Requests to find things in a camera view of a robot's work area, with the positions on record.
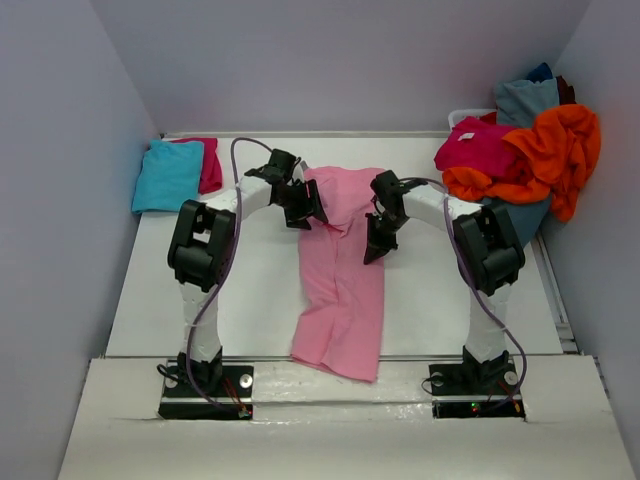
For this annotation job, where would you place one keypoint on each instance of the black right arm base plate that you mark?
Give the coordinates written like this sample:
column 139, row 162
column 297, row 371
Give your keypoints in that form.
column 454, row 397

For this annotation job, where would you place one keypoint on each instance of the dark blue t-shirt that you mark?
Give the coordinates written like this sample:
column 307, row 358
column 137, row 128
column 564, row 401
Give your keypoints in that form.
column 540, row 73

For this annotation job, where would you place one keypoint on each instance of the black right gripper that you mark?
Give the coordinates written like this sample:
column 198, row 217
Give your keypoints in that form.
column 377, row 246

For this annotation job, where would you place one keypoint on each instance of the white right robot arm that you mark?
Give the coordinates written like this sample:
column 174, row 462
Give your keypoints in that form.
column 489, row 256

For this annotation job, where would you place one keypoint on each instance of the crumpled orange t-shirt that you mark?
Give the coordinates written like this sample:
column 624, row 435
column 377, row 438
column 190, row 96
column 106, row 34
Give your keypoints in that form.
column 554, row 159

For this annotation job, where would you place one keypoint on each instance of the white laundry basket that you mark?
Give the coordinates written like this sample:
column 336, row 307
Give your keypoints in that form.
column 456, row 116

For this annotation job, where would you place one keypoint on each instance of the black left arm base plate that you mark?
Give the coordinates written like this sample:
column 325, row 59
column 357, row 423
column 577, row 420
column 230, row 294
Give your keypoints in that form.
column 229, row 400

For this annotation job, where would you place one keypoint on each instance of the folded magenta t-shirt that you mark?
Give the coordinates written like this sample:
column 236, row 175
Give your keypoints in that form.
column 211, row 179

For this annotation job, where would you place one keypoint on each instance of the folded turquoise t-shirt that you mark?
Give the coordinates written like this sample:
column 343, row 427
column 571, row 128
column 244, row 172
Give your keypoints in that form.
column 169, row 176

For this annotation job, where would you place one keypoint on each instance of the grey-blue t-shirt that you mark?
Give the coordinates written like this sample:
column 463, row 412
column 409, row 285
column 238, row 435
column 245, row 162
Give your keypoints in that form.
column 519, row 102

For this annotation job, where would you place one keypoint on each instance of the light pink t-shirt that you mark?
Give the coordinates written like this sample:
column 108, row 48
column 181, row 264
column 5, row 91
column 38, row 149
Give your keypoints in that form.
column 340, row 330

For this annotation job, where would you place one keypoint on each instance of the crumpled magenta t-shirt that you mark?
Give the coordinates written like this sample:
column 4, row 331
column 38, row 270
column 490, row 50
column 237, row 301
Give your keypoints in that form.
column 476, row 143

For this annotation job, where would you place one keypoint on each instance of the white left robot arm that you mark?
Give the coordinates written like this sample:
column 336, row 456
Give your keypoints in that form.
column 203, row 248

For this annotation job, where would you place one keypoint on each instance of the maroon t-shirt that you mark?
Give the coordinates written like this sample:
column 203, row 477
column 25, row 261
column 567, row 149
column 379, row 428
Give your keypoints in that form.
column 566, row 92

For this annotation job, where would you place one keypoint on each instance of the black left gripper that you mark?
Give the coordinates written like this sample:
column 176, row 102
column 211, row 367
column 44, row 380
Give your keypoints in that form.
column 317, row 209

